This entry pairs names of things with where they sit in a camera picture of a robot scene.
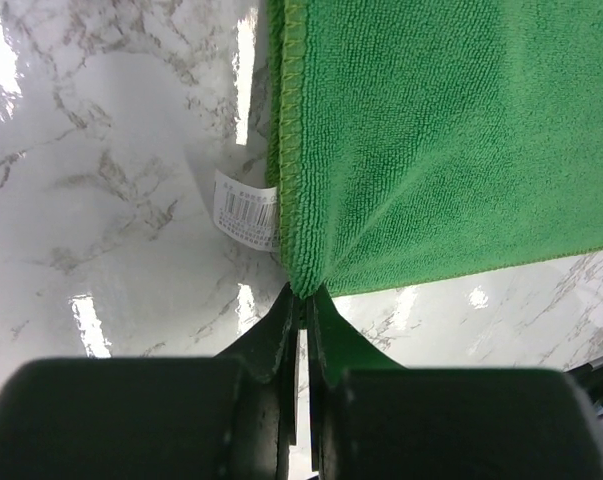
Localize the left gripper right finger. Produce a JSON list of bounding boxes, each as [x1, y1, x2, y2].
[[305, 289, 603, 479]]

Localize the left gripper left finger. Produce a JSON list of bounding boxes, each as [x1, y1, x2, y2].
[[0, 288, 300, 479]]

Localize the green towel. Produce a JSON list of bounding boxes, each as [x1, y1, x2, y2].
[[215, 0, 603, 297]]

